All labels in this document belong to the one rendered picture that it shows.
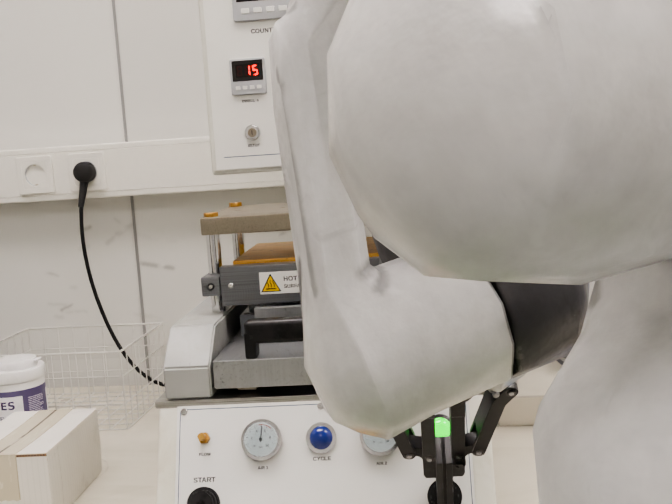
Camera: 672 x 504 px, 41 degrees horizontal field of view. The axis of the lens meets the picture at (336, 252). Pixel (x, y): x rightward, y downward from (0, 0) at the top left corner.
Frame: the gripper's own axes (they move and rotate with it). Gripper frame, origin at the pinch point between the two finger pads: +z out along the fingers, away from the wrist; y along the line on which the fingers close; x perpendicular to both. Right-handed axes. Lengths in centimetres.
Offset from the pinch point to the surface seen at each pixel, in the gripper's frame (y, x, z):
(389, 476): 5.3, -2.4, 4.0
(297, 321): 13.7, -14.4, -6.3
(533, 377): -16, -44, 41
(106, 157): 56, -84, 21
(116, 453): 47, -29, 35
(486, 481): -4.2, -1.7, 4.6
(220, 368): 22.1, -11.8, -2.7
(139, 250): 53, -77, 38
